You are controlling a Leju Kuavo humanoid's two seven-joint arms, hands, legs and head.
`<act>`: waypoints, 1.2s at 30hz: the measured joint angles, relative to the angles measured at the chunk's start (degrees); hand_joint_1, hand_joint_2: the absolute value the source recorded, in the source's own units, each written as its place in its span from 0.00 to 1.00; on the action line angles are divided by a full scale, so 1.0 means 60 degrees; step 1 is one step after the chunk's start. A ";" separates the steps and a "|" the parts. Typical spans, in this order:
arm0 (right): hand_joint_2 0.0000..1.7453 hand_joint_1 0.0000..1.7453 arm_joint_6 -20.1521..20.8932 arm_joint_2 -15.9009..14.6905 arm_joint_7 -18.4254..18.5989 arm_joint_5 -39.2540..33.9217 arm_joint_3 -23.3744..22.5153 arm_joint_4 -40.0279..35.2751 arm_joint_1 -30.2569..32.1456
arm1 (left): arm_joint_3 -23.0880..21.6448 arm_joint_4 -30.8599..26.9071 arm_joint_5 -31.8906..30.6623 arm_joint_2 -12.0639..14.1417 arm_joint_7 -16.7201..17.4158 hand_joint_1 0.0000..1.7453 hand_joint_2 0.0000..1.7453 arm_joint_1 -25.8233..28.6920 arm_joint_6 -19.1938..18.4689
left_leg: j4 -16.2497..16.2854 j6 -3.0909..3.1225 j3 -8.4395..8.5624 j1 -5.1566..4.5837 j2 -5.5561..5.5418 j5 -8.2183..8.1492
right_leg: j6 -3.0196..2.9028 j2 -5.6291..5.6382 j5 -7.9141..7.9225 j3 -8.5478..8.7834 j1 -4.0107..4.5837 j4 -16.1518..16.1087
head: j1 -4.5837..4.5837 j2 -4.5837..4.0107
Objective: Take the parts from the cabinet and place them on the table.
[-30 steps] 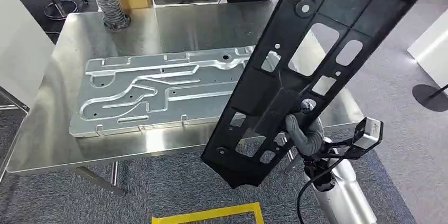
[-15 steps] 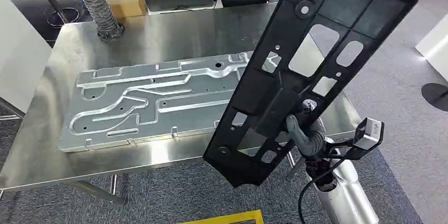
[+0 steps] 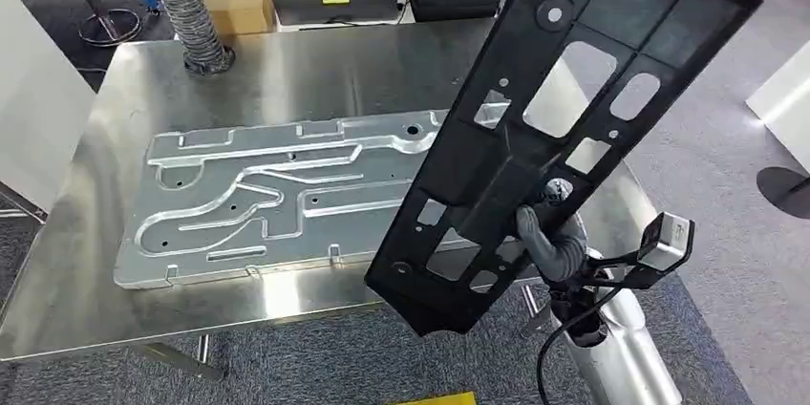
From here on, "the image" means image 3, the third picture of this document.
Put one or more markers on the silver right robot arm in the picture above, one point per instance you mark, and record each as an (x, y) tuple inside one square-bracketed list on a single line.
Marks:
[(620, 358)]

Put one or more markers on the large white panel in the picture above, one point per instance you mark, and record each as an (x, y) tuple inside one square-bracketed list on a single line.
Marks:
[(38, 105)]

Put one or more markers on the black round floor base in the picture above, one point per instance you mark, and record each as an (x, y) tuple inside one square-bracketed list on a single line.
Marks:
[(784, 190)]

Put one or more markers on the small white panel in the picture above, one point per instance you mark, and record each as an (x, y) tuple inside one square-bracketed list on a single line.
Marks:
[(784, 105)]

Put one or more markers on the stainless steel table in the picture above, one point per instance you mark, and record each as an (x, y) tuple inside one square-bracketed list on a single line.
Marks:
[(316, 73)]

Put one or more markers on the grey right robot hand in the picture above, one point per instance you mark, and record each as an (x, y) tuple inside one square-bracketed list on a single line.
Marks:
[(554, 250)]

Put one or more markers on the black plastic mounting plate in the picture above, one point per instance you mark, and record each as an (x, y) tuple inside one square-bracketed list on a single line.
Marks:
[(493, 168)]

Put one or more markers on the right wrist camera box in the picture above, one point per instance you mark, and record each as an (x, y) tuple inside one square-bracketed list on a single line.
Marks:
[(664, 244)]

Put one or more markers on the aluminium fixture plate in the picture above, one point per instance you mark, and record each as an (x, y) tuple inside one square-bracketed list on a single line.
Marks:
[(253, 199)]

